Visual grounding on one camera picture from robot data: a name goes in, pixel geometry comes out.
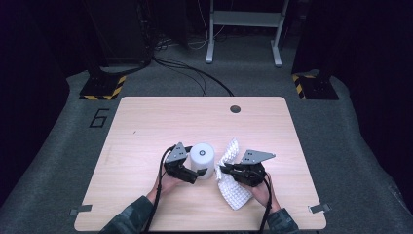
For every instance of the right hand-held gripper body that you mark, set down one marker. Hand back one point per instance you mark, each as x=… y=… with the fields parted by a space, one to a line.
x=250 y=174

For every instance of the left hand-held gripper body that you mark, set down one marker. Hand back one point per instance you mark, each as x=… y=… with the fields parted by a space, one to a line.
x=178 y=169

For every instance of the white cylindrical container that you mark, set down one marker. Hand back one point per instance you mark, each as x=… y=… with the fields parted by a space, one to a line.
x=202 y=159

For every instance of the white waffle cloth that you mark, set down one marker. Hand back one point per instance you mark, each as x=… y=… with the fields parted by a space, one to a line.
x=235 y=193

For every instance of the person's left hand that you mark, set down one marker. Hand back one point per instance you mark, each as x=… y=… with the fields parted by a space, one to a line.
x=167 y=185

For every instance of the grey tape tab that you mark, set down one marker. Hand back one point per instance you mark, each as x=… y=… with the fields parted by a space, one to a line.
x=81 y=209
x=319 y=208

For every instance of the black striped stand base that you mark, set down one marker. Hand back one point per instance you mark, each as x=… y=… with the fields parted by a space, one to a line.
x=100 y=87
x=316 y=88

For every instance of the black cabinet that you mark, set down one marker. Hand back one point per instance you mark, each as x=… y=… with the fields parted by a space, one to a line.
x=120 y=32

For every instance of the dark curtain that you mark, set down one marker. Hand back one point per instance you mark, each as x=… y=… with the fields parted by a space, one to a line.
x=373 y=81
x=26 y=97

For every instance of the white metal stand frame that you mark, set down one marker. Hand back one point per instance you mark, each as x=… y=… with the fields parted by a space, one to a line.
x=246 y=19

